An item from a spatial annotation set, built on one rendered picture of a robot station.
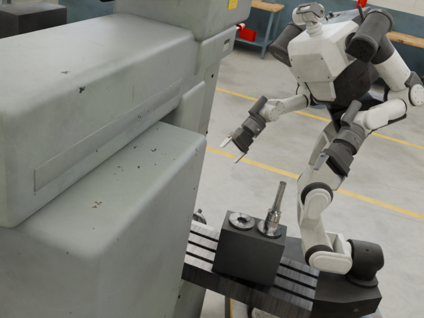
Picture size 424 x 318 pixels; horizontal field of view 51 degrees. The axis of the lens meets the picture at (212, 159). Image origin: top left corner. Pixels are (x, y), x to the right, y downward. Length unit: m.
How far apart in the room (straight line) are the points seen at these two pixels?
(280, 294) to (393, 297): 1.86
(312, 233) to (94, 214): 1.56
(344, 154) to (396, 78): 0.38
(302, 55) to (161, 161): 1.00
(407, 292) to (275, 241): 2.09
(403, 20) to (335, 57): 7.18
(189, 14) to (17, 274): 0.71
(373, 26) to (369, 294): 1.29
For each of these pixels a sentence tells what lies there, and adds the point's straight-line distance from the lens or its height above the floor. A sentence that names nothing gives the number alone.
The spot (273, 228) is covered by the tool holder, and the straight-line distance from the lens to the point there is 1.54.
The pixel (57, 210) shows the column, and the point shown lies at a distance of 0.76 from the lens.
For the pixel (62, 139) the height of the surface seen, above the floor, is 1.67.
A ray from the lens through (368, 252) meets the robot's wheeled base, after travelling 2.34.
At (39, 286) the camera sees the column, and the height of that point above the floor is 1.45.
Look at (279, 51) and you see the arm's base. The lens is 1.95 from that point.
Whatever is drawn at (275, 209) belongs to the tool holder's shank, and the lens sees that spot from 1.50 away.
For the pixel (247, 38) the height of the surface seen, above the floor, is 0.26.
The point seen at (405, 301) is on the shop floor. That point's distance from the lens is 3.43.
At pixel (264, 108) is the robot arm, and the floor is 1.34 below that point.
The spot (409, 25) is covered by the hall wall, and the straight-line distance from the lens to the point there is 8.90.
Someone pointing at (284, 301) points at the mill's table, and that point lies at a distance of 1.61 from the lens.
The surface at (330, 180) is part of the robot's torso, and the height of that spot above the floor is 1.10.
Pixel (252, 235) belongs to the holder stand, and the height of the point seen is 1.11.
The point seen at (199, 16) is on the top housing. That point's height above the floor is 1.80.
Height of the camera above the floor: 2.01
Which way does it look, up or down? 28 degrees down
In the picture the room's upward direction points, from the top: 11 degrees clockwise
